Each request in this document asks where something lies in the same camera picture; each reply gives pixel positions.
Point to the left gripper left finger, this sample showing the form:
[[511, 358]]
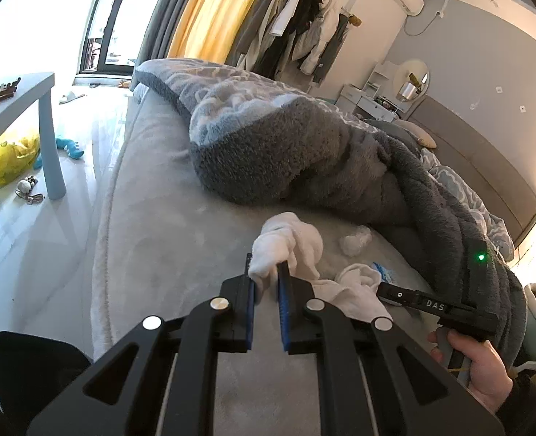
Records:
[[236, 330]]

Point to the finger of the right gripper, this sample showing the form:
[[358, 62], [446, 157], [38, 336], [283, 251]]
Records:
[[395, 294]]

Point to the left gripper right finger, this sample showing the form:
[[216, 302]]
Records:
[[299, 334]]

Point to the blue white plastic wrapper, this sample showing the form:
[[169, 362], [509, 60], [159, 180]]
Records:
[[385, 274]]

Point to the white sock pile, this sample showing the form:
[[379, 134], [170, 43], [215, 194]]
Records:
[[285, 238]]

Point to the person's right hand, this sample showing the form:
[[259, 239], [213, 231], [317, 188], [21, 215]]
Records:
[[489, 381]]

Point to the blue patterned bed sheet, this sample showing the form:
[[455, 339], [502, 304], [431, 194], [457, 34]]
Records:
[[493, 227]]

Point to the grey bed sheet mattress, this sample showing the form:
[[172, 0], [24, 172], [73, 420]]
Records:
[[165, 245]]

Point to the grey upholstered headboard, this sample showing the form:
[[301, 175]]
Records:
[[503, 190]]

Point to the beige pillow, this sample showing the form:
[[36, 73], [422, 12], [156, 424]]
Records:
[[423, 138]]

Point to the dark grey fluffy blanket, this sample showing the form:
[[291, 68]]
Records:
[[255, 141]]

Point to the white vanity desk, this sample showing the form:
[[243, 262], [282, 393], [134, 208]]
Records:
[[377, 97]]

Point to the round vanity mirror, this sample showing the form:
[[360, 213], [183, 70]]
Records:
[[410, 80]]

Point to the teal plush toy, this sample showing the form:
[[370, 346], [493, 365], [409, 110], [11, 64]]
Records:
[[70, 147]]

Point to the keys with white ball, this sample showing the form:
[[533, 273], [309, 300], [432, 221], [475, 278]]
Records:
[[25, 190]]

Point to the yellow plastic bag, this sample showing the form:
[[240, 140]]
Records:
[[16, 156]]

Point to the hanging clothes rack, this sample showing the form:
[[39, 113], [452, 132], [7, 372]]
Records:
[[293, 41]]

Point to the grey curtain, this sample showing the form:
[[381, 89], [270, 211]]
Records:
[[160, 30]]

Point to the black framed window door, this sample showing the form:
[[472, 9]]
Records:
[[99, 55]]

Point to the yellow curtain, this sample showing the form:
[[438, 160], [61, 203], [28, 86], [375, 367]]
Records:
[[208, 28]]

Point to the light blue side table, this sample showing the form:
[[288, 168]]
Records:
[[32, 88]]

